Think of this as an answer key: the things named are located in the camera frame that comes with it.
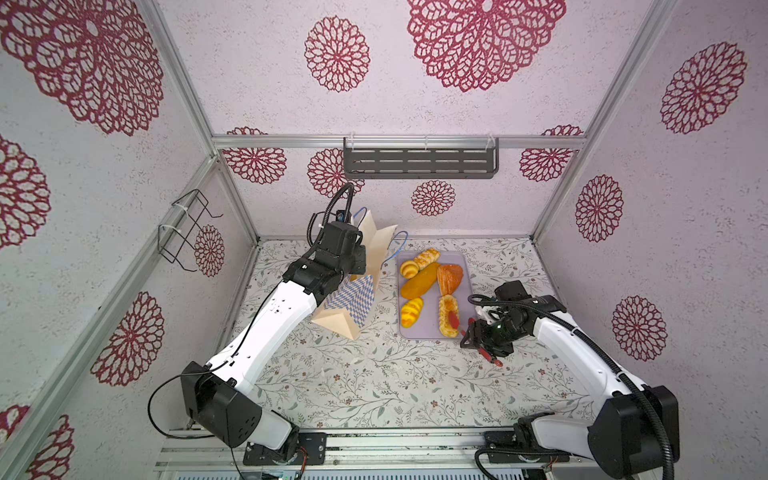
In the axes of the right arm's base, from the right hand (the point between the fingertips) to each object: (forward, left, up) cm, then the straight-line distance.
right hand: (470, 343), depth 80 cm
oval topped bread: (+17, +3, -8) cm, 19 cm away
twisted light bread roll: (+37, +9, -7) cm, 38 cm away
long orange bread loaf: (+24, +12, -5) cm, 28 cm away
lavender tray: (+22, +7, -10) cm, 25 cm away
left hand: (+15, +32, +17) cm, 39 cm away
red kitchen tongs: (+6, +3, -1) cm, 7 cm away
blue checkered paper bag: (+8, +33, +2) cm, 34 cm away
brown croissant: (+27, +2, -6) cm, 27 cm away
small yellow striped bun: (+13, +15, -7) cm, 22 cm away
